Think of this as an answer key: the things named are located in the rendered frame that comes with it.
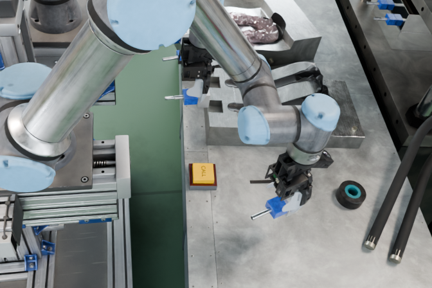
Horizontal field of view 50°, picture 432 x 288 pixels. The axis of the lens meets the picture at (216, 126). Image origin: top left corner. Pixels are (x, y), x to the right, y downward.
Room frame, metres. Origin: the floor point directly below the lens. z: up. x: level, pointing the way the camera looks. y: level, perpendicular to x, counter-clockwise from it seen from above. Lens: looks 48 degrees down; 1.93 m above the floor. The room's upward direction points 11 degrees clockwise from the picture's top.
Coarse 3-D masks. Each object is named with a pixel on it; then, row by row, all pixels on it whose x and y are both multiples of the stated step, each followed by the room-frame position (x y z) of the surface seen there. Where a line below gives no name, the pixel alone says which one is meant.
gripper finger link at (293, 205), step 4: (296, 192) 0.64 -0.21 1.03; (300, 192) 0.65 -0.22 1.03; (292, 196) 0.64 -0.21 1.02; (296, 196) 0.64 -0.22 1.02; (300, 196) 0.64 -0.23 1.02; (292, 200) 0.64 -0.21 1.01; (296, 200) 0.64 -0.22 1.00; (300, 200) 0.64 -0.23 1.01; (288, 204) 0.63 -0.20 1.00; (292, 204) 0.63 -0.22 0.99; (296, 204) 0.64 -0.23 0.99; (284, 208) 0.62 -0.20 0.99; (288, 208) 0.63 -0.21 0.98; (292, 208) 0.63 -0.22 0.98; (296, 208) 0.64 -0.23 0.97; (292, 212) 0.64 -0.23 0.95
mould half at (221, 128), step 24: (216, 72) 1.16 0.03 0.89; (288, 72) 1.20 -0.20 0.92; (216, 96) 1.05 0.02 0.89; (240, 96) 1.07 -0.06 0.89; (288, 96) 1.09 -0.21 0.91; (336, 96) 1.19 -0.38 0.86; (216, 120) 0.95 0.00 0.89; (216, 144) 0.93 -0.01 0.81; (240, 144) 0.94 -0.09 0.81; (336, 144) 1.01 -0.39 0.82; (360, 144) 1.03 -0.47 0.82
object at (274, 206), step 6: (276, 198) 0.68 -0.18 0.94; (288, 198) 0.67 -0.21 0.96; (270, 204) 0.65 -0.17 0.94; (276, 204) 0.66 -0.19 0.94; (282, 204) 0.66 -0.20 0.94; (264, 210) 0.64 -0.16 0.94; (270, 210) 0.64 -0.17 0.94; (276, 210) 0.64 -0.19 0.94; (252, 216) 0.62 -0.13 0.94; (258, 216) 0.62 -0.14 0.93; (276, 216) 0.63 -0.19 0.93
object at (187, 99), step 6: (186, 90) 1.00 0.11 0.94; (168, 96) 0.97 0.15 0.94; (174, 96) 0.97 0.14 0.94; (180, 96) 0.98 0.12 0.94; (186, 96) 0.97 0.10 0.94; (192, 96) 0.98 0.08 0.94; (186, 102) 0.96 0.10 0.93; (192, 102) 0.97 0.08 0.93; (198, 102) 0.97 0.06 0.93; (204, 102) 0.98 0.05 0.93
